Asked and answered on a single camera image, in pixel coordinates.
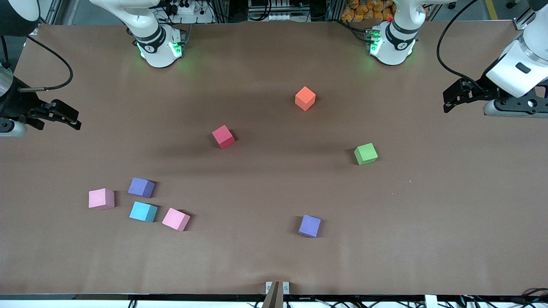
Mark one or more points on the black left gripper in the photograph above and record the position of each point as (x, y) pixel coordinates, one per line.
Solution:
(476, 90)

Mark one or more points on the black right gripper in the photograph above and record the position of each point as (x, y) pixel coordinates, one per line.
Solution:
(17, 104)

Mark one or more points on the cyan foam block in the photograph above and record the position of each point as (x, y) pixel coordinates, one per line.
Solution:
(142, 211)

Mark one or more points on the pink foam block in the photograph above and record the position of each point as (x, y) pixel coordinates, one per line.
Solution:
(175, 219)
(101, 198)

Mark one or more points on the red foam block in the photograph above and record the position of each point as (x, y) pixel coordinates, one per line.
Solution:
(223, 137)

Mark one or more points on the purple foam block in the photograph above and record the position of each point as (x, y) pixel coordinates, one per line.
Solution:
(140, 187)
(309, 225)

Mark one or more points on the orange foam block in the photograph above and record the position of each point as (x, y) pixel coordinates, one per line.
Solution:
(305, 98)

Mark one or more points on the bag of orange items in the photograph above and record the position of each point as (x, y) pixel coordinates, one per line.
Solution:
(359, 10)

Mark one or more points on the green foam block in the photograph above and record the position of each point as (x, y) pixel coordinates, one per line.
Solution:
(365, 154)

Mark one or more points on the aluminium profile frame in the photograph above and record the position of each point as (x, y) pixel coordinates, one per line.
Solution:
(520, 25)
(53, 13)

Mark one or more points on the small metal bracket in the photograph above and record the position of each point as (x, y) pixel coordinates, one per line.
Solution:
(268, 287)

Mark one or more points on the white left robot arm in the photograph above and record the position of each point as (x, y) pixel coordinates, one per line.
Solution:
(396, 47)

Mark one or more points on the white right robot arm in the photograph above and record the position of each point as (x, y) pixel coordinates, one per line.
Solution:
(158, 51)

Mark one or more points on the brown paper table cover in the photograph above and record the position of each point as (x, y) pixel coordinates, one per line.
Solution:
(428, 214)

